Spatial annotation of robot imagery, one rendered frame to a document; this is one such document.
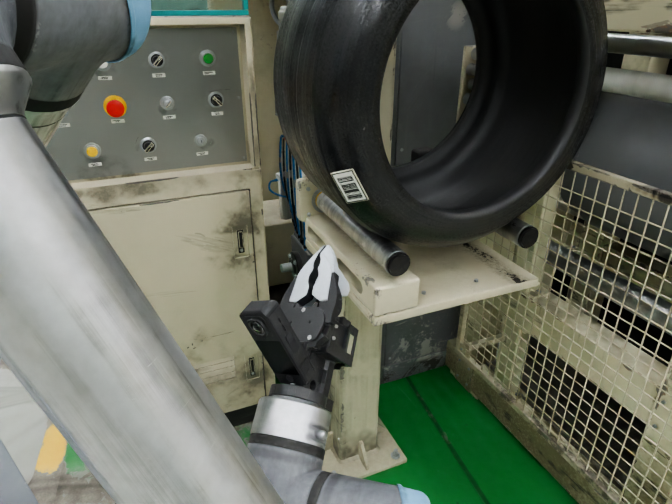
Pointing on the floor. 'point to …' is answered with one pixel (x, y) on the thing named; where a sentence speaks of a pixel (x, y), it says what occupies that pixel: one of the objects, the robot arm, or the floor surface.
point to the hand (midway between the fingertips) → (322, 251)
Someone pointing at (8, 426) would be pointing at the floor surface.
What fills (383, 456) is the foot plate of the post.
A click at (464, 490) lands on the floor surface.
